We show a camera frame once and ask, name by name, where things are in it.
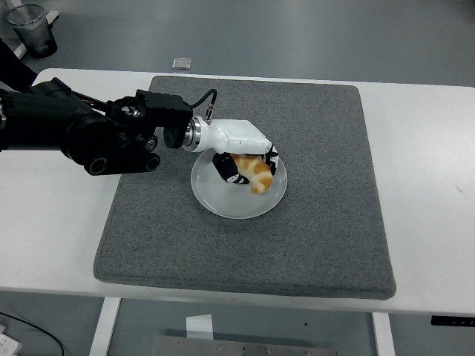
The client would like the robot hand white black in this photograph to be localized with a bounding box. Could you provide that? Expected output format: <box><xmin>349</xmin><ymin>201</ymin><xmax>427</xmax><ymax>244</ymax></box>
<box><xmin>198</xmin><ymin>119</ymin><xmax>281</xmax><ymax>185</ymax></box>

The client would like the golden croissant bread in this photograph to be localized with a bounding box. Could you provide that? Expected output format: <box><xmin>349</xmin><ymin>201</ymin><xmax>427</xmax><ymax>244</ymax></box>
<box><xmin>231</xmin><ymin>153</ymin><xmax>274</xmax><ymax>196</ymax></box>

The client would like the pale grey round plate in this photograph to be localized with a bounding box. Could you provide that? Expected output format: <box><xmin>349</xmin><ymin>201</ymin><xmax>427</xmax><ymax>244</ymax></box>
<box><xmin>190</xmin><ymin>147</ymin><xmax>289</xmax><ymax>220</ymax></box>

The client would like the grey felt mat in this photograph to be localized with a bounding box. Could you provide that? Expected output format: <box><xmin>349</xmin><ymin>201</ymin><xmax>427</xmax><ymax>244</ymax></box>
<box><xmin>91</xmin><ymin>75</ymin><xmax>397</xmax><ymax>300</ymax></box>

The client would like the bin with clear bag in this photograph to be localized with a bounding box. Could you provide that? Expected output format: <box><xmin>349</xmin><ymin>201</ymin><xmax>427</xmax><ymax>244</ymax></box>
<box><xmin>6</xmin><ymin>4</ymin><xmax>59</xmax><ymax>59</ymax></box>

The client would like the white table leg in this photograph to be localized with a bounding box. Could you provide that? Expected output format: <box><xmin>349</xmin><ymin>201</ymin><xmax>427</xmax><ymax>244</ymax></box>
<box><xmin>88</xmin><ymin>296</ymin><xmax>122</xmax><ymax>356</ymax></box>
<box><xmin>372</xmin><ymin>312</ymin><xmax>396</xmax><ymax>356</ymax></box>

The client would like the person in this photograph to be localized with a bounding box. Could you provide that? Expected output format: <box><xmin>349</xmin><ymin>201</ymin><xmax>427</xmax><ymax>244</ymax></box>
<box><xmin>0</xmin><ymin>36</ymin><xmax>39</xmax><ymax>93</ymax></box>

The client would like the black table control panel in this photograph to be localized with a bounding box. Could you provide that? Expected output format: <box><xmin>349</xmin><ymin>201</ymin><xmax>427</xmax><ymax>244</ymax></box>
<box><xmin>430</xmin><ymin>315</ymin><xmax>475</xmax><ymax>328</ymax></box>

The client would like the white floor device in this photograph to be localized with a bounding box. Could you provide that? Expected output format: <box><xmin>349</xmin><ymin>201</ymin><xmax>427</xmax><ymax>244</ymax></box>
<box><xmin>0</xmin><ymin>324</ymin><xmax>22</xmax><ymax>356</ymax></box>

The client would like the thin black floor cable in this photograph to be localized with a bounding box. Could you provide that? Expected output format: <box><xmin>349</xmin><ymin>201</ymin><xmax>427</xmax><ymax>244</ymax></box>
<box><xmin>0</xmin><ymin>310</ymin><xmax>65</xmax><ymax>356</ymax></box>

